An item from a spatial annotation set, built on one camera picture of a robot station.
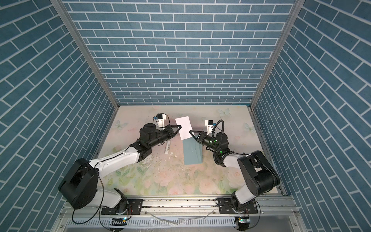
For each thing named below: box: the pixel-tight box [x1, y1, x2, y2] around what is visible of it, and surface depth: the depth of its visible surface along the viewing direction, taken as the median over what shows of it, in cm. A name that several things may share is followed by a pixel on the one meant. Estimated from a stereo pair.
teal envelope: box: [182, 136, 203, 165], surface depth 96 cm
